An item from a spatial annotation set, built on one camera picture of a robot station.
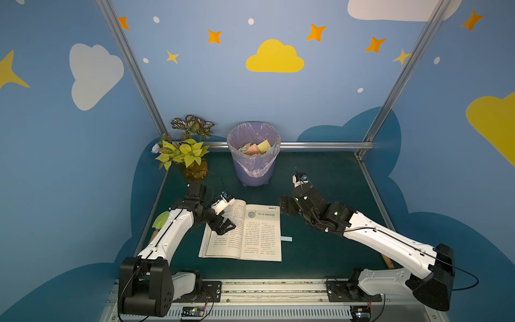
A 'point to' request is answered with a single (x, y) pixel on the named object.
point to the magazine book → (244, 231)
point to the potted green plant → (188, 152)
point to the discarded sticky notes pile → (254, 149)
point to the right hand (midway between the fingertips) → (291, 196)
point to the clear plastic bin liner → (240, 134)
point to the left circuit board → (193, 311)
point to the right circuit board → (361, 313)
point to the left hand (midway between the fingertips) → (226, 216)
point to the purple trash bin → (249, 181)
